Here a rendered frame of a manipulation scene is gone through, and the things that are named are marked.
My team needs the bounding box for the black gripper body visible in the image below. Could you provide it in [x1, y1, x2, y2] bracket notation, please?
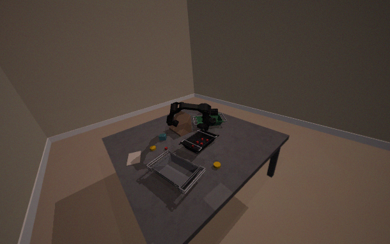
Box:
[197, 116, 210, 129]

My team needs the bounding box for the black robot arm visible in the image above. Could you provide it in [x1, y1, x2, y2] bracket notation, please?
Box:
[166, 102, 218, 127]

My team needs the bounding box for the small teal block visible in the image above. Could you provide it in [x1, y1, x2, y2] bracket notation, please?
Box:
[159, 133, 167, 141]

